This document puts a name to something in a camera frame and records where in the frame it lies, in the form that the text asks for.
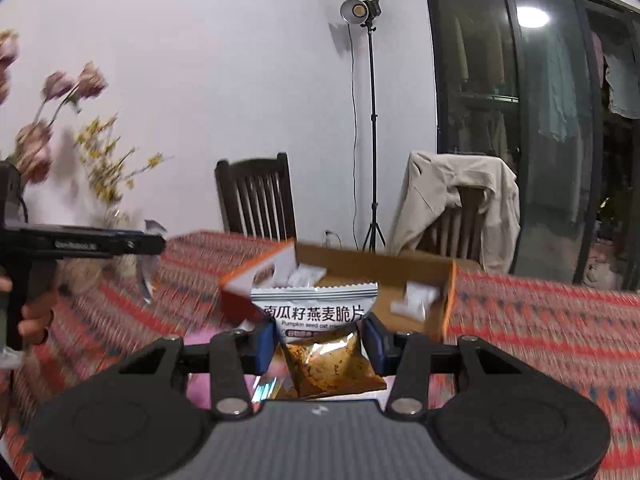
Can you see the pile of snack packets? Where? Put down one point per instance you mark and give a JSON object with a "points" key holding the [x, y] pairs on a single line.
{"points": [[417, 300]]}

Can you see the orange cardboard box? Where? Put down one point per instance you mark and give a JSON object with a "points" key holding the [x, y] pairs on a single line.
{"points": [[380, 260]]}

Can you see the dark wooden chair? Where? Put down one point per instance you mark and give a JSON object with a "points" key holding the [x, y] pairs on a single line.
{"points": [[230, 195]]}

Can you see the beige jacket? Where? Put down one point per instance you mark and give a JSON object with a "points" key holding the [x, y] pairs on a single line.
{"points": [[430, 185]]}

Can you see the sliding glass door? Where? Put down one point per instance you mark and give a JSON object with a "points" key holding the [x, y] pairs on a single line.
{"points": [[550, 160]]}

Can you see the yellow flowers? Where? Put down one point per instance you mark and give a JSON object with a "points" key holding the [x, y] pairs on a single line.
{"points": [[107, 180]]}

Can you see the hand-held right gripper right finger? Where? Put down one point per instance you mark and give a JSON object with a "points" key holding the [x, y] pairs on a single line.
{"points": [[376, 352]]}

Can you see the pink flowers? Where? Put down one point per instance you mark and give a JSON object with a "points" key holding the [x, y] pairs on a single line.
{"points": [[92, 80]]}

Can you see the pink snack packet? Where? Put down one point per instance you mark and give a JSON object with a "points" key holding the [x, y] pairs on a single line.
{"points": [[200, 391]]}

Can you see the wooden chair with jacket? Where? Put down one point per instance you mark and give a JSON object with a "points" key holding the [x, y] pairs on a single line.
{"points": [[460, 225]]}

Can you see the hanging white garment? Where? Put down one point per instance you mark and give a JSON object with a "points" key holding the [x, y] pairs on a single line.
{"points": [[625, 90]]}

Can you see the white clear snack packet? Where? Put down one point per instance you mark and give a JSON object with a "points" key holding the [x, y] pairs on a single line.
{"points": [[315, 315]]}

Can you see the person's left hand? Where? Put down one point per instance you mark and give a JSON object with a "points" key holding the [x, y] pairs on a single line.
{"points": [[35, 322]]}

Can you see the studio light on stand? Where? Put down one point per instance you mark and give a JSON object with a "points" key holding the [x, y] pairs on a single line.
{"points": [[372, 110]]}

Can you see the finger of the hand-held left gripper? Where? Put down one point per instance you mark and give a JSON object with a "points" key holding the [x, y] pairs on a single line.
{"points": [[147, 244]]}

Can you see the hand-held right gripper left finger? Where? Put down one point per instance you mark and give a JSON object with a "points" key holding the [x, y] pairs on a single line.
{"points": [[264, 347]]}

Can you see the glass vase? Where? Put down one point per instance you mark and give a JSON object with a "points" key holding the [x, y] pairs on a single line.
{"points": [[117, 220]]}

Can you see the hanging light blue shirt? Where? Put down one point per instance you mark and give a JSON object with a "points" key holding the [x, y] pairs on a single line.
{"points": [[557, 90]]}

